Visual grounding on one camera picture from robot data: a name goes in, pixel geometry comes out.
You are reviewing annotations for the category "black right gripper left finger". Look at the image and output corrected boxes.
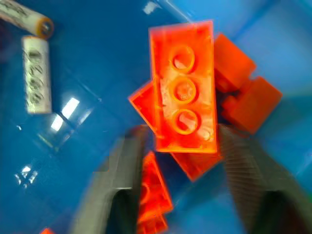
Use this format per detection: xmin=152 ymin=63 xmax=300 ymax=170
xmin=69 ymin=124 xmax=150 ymax=234

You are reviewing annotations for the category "blue plastic bin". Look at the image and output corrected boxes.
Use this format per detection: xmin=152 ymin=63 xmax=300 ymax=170
xmin=0 ymin=0 xmax=312 ymax=234

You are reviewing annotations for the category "white battery with orange end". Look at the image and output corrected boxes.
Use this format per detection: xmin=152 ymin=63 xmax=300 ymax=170
xmin=20 ymin=35 xmax=53 ymax=115
xmin=0 ymin=0 xmax=55 ymax=39

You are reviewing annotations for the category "orange hollow building brick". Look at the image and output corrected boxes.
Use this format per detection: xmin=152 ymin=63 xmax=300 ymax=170
xmin=148 ymin=19 xmax=218 ymax=154

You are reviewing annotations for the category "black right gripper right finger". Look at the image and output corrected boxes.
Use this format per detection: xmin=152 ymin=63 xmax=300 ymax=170
xmin=217 ymin=123 xmax=312 ymax=234

